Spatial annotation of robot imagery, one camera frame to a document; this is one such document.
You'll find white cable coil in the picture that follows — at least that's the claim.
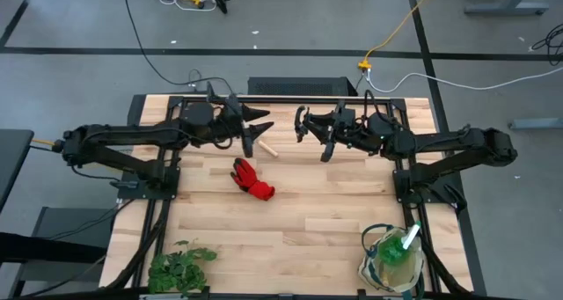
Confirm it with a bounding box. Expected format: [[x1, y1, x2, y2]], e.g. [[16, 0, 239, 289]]
[[157, 0, 219, 13]]

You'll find green potted plant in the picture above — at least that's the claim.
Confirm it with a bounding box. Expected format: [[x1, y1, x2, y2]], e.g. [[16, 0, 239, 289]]
[[147, 239, 220, 297]]

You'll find white floor cable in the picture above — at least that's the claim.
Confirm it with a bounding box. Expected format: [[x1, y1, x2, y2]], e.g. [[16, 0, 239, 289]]
[[366, 65, 563, 94]]

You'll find yellow extension cable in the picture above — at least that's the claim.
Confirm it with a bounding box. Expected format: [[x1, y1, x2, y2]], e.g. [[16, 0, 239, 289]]
[[356, 0, 437, 71]]

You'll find black computer tower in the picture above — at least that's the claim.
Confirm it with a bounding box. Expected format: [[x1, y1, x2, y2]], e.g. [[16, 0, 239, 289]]
[[247, 76, 359, 98]]

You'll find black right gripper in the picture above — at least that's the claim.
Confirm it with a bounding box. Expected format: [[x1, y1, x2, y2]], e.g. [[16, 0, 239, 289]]
[[303, 100, 370, 163]]

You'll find yellow hanging cable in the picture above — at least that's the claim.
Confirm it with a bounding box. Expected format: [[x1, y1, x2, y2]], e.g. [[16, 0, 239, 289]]
[[30, 136, 128, 174]]

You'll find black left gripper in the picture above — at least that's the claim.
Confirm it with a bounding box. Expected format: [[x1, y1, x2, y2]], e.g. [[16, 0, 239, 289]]
[[215, 93, 274, 159]]

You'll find beige green gardening bag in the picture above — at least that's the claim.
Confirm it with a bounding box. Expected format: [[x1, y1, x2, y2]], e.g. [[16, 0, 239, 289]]
[[355, 223, 427, 300]]

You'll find metal hand rake wooden handle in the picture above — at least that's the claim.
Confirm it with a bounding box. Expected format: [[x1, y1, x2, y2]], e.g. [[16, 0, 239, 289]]
[[257, 140, 280, 158]]

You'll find black floor cable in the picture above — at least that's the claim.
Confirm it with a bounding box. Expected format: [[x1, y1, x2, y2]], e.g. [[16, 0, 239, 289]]
[[121, 0, 235, 95]]

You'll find black cable coil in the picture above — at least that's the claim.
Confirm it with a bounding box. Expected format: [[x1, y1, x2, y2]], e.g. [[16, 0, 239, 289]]
[[530, 22, 563, 67]]

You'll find grey desk foot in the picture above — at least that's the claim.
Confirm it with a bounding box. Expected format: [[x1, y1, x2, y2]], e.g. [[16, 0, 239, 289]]
[[464, 0, 551, 17], [508, 116, 563, 131]]

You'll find black desk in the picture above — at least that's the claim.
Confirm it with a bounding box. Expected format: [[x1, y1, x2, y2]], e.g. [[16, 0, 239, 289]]
[[0, 129, 35, 213]]

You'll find red black gardening glove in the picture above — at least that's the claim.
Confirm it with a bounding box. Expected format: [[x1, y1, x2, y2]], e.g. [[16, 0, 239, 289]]
[[230, 157, 276, 202]]

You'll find green spray bottle white nozzle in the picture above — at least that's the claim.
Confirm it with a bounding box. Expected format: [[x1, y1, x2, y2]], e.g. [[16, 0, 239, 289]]
[[376, 220, 422, 267]]

